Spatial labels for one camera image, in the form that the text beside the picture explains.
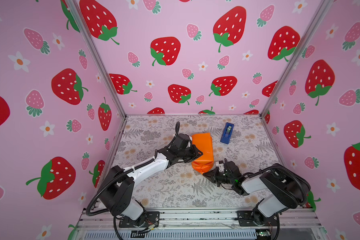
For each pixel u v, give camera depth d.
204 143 1.01
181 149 0.65
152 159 0.54
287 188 0.46
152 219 0.74
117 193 0.43
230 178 0.71
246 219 0.73
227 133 1.04
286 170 0.51
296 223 0.73
